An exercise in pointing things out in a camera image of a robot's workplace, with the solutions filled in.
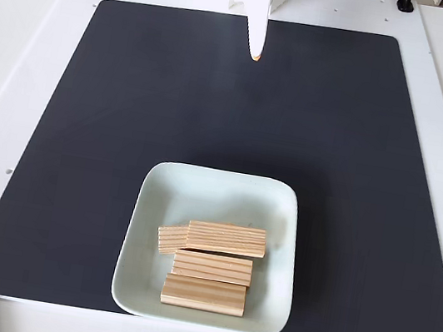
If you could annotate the wooden block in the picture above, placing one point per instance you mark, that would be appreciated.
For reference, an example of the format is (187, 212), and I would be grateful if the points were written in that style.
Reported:
(203, 295)
(226, 239)
(172, 239)
(211, 267)

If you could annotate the white square plate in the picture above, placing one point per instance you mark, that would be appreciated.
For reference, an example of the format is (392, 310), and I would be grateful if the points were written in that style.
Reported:
(200, 196)

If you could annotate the black table clamp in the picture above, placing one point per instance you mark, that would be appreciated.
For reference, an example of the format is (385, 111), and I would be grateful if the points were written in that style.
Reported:
(405, 3)

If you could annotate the black rubber mat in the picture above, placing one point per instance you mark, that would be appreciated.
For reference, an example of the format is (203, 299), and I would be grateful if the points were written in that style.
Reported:
(80, 152)

